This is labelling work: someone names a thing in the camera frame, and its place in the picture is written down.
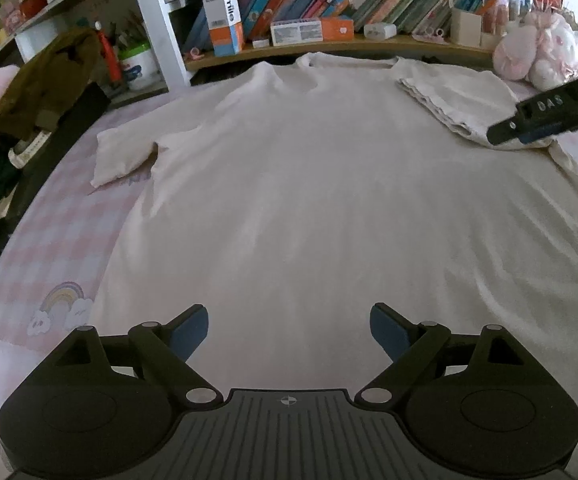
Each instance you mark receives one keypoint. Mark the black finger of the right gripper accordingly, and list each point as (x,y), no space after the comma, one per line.
(546,114)

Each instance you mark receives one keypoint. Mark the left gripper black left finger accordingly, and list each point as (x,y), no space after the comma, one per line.
(98,405)

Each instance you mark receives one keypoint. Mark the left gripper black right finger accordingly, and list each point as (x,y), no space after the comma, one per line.
(479,405)

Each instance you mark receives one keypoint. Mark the white t-shirt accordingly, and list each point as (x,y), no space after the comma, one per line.
(290,199)

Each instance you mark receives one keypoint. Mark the pink white plush bunny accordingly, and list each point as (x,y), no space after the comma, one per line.
(541,49)

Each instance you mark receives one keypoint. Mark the pink checkered desk mat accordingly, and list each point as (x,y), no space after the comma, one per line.
(53,264)

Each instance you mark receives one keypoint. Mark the cream square container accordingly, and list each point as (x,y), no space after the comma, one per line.
(466,28)

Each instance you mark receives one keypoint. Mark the pink scissors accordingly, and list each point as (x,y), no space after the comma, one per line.
(433,35)

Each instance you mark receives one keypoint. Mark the white eraser block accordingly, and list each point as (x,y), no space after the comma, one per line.
(379,31)

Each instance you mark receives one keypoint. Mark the wooden shelf board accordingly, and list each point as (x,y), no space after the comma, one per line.
(359,47)

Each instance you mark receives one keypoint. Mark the lying usmile toothpaste box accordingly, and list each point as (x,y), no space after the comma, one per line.
(311,31)

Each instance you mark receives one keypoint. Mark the brown jacket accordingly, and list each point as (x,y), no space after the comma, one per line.
(49,85)

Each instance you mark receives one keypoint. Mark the white pen cup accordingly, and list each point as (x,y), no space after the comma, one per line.
(139,66)

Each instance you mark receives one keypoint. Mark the upright usmile toothpaste box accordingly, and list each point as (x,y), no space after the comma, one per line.
(224,25)

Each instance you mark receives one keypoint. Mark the white shelf frame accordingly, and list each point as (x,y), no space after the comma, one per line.
(153,18)

